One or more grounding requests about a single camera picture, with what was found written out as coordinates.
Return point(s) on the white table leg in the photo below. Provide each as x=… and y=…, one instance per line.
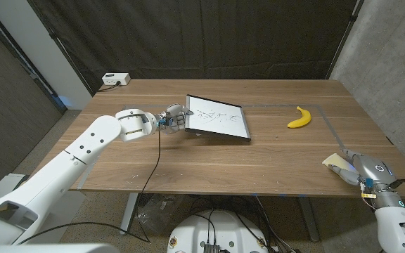
x=128, y=214

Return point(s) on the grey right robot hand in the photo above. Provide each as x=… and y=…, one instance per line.
x=374, y=174

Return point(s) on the black backdrop curtain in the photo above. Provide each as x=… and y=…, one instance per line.
x=202, y=35

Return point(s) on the white floor box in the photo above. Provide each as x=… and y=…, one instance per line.
x=2, y=186

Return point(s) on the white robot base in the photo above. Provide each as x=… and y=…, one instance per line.
x=188, y=232

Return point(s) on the small whiteboard with black frame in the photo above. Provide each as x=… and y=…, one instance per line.
x=218, y=119

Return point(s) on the yellow toy banana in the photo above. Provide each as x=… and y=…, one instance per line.
x=301, y=121

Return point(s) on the black backdrop pole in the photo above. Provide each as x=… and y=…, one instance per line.
x=345, y=38
x=60, y=47

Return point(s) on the white power strip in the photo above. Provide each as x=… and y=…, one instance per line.
x=115, y=78

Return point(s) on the grey port box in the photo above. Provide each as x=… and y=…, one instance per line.
x=212, y=248

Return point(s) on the grey table leg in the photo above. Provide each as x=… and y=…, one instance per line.
x=309, y=219

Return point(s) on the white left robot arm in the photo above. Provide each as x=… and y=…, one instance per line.
x=65, y=168

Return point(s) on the white robot chest shell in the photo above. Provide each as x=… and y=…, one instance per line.
x=48, y=248

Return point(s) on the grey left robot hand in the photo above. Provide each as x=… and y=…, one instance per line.
x=172, y=119

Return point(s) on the clear plastic bag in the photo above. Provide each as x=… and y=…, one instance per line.
x=158, y=212

